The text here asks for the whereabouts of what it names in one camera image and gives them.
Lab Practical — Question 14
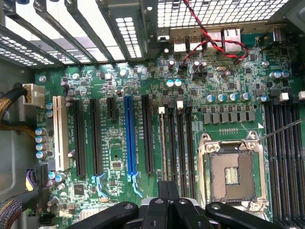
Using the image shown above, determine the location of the black RAM slot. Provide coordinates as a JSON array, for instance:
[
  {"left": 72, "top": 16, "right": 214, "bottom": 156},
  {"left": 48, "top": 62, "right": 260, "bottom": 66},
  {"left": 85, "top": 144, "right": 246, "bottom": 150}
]
[
  {"left": 186, "top": 100, "right": 197, "bottom": 200},
  {"left": 263, "top": 102, "right": 283, "bottom": 221},
  {"left": 167, "top": 101, "right": 178, "bottom": 186},
  {"left": 157, "top": 106, "right": 168, "bottom": 183},
  {"left": 292, "top": 90, "right": 305, "bottom": 215},
  {"left": 271, "top": 89, "right": 294, "bottom": 225},
  {"left": 176, "top": 100, "right": 188, "bottom": 198},
  {"left": 281, "top": 92, "right": 305, "bottom": 227}
]

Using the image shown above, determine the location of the CPU socket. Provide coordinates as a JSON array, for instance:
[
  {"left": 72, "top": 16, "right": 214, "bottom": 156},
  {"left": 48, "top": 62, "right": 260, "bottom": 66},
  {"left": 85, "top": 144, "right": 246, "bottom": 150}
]
[{"left": 197, "top": 130, "right": 269, "bottom": 213}]

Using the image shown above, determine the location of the silver chipset heat sink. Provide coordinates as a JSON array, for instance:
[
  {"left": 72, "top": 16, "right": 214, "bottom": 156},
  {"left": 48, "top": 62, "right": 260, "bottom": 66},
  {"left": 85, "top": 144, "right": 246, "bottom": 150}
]
[{"left": 80, "top": 209, "right": 112, "bottom": 224}]

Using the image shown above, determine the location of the long black expansion slot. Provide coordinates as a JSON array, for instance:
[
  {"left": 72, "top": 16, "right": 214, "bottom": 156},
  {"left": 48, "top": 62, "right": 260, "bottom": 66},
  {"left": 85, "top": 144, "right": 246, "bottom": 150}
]
[
  {"left": 73, "top": 99, "right": 87, "bottom": 177},
  {"left": 141, "top": 94, "right": 155, "bottom": 174},
  {"left": 90, "top": 99, "right": 107, "bottom": 198}
]

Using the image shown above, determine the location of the blue expansion slot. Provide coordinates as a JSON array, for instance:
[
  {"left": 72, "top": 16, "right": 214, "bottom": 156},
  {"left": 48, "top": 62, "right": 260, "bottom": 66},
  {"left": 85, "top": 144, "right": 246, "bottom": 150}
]
[{"left": 123, "top": 96, "right": 143, "bottom": 198}]

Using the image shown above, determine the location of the green motherboard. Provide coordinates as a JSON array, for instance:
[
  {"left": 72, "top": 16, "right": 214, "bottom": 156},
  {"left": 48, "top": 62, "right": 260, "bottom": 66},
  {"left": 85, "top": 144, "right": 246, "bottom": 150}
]
[{"left": 34, "top": 31, "right": 305, "bottom": 229}]

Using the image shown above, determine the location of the short black expansion slot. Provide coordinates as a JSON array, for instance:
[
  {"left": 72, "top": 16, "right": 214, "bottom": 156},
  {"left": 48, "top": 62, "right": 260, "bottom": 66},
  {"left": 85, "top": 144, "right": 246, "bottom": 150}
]
[{"left": 106, "top": 97, "right": 118, "bottom": 120}]

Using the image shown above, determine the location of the black power connector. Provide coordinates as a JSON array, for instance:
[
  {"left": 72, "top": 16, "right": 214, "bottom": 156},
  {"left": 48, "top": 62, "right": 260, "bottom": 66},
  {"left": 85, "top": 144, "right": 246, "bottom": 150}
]
[{"left": 25, "top": 164, "right": 52, "bottom": 191}]

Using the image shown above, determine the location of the white expansion slot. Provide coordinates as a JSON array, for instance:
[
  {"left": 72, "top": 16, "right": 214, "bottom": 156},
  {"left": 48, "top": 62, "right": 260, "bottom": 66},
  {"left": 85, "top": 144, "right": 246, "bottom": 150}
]
[{"left": 52, "top": 95, "right": 70, "bottom": 171}]

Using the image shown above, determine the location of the silver locking lever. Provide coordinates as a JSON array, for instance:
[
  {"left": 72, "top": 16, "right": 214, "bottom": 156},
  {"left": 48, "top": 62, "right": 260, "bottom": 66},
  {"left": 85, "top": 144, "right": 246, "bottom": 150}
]
[{"left": 259, "top": 119, "right": 303, "bottom": 142}]

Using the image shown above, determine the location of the white power connector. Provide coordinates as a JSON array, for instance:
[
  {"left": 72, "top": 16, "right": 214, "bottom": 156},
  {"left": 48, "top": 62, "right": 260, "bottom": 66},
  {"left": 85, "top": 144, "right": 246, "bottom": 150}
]
[{"left": 22, "top": 83, "right": 46, "bottom": 108}]

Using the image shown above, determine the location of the braided power cable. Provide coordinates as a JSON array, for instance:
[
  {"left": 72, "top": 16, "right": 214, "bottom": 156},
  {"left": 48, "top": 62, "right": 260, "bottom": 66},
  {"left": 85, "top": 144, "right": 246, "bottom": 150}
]
[
  {"left": 0, "top": 87, "right": 33, "bottom": 138},
  {"left": 0, "top": 188, "right": 40, "bottom": 229}
]

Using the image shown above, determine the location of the red black twisted wire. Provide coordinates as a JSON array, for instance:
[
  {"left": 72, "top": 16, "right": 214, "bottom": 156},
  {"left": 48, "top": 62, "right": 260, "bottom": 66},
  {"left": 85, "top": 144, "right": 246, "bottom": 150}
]
[{"left": 181, "top": 0, "right": 251, "bottom": 70}]

